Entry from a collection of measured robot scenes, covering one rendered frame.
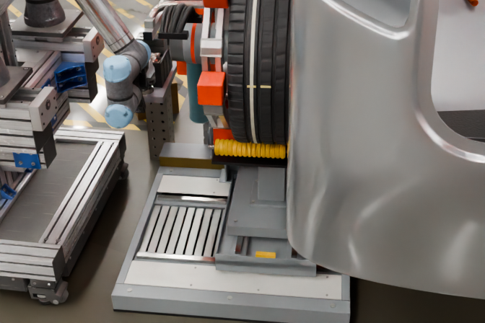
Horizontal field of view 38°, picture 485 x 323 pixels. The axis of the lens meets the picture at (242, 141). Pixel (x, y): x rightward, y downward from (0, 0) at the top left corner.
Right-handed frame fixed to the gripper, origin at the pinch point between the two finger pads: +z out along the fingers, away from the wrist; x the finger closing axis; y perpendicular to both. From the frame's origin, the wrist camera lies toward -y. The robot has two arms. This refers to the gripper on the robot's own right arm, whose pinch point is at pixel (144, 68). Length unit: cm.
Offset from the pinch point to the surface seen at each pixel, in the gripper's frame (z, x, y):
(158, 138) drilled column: 69, 15, -71
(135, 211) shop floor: 30, 18, -83
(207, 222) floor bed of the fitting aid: 18, -15, -77
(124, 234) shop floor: 14, 19, -83
